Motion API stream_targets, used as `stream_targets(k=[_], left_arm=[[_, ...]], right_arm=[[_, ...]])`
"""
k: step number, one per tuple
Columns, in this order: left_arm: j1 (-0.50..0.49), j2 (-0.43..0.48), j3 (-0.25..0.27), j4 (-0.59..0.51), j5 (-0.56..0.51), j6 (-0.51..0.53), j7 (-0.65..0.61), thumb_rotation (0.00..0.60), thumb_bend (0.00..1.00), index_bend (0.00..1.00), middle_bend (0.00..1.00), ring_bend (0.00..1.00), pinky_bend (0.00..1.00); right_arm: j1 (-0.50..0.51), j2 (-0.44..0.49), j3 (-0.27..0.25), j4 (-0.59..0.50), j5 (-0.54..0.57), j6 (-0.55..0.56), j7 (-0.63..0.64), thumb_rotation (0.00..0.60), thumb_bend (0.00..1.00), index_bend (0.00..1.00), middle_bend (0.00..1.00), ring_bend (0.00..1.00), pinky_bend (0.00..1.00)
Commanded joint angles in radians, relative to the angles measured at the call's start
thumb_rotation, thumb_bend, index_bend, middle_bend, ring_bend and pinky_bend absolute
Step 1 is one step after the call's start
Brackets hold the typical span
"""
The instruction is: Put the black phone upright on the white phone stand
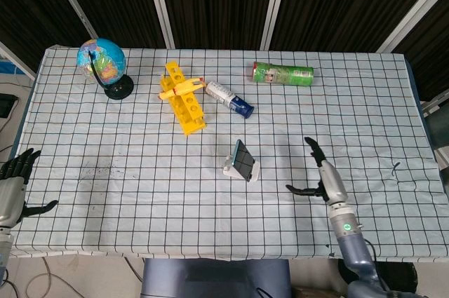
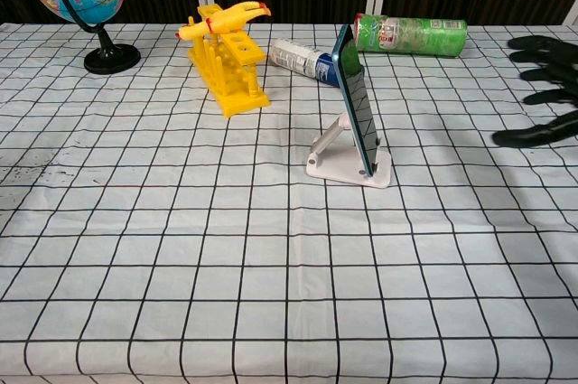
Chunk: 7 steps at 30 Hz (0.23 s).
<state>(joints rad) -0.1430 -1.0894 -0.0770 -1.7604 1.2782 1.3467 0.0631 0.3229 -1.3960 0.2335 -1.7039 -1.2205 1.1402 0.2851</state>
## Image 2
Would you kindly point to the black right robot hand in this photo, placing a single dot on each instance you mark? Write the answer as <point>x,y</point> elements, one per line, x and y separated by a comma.
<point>560,56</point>

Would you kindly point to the black smartphone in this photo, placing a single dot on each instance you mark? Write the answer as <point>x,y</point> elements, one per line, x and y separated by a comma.
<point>359,99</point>

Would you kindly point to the white folding phone stand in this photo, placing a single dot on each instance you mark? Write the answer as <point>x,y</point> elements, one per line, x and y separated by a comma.
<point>336,172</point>

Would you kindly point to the green chips canister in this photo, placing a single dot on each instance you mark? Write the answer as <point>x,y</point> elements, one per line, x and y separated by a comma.
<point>420,36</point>

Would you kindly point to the blue and white can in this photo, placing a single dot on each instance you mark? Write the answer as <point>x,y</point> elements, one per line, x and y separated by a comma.
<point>302,59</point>

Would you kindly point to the yellow plastic test tube rack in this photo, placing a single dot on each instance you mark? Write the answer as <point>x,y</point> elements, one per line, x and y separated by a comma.
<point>235,100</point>

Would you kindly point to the yellow rubber chicken toy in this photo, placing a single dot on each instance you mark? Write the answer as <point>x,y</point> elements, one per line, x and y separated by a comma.
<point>226,22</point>

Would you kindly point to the white black-grid tablecloth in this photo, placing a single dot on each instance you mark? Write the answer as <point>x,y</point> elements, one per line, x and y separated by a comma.
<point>226,244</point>

